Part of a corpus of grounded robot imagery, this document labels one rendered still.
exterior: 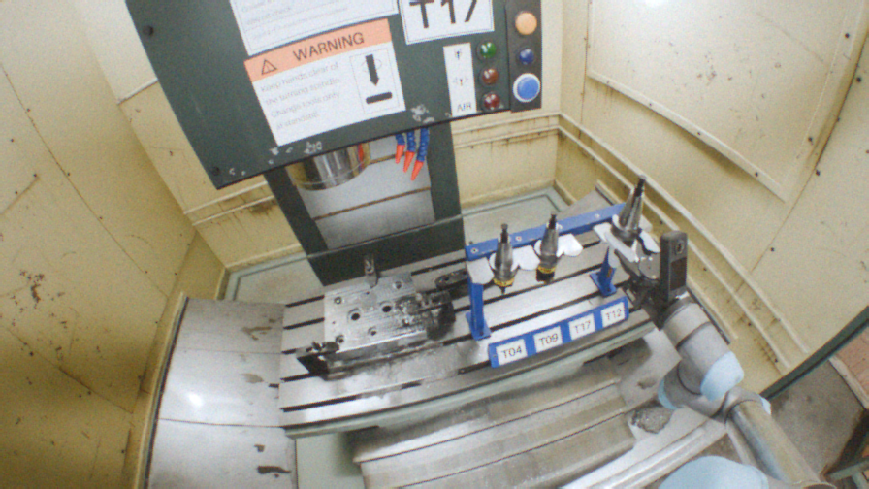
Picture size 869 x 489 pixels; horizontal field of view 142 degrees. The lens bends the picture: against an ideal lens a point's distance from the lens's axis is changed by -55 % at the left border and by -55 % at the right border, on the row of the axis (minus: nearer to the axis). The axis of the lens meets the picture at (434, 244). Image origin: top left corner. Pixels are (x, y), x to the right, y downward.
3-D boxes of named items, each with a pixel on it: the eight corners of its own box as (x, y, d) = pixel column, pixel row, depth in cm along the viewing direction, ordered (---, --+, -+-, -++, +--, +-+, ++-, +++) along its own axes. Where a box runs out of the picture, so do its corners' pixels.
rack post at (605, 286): (617, 292, 95) (644, 223, 75) (603, 297, 95) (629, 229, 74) (601, 271, 102) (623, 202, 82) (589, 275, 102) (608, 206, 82)
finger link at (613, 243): (590, 253, 62) (623, 283, 56) (596, 233, 58) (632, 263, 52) (600, 247, 63) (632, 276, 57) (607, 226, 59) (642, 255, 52)
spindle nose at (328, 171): (374, 141, 66) (360, 87, 57) (370, 181, 54) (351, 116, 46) (304, 157, 66) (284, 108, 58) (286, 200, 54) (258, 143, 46)
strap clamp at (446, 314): (456, 320, 98) (451, 292, 88) (414, 332, 97) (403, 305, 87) (453, 312, 100) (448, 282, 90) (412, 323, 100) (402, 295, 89)
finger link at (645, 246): (621, 241, 63) (637, 274, 57) (628, 220, 59) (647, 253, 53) (633, 240, 63) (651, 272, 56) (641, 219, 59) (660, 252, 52)
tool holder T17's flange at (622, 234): (624, 217, 60) (627, 208, 58) (646, 235, 56) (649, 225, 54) (603, 228, 59) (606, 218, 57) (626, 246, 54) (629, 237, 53)
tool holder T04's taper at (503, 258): (510, 251, 71) (511, 229, 67) (516, 266, 68) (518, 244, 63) (492, 255, 71) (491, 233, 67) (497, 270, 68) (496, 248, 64)
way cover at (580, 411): (637, 440, 84) (658, 428, 73) (372, 526, 78) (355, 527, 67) (599, 367, 105) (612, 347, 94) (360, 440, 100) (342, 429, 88)
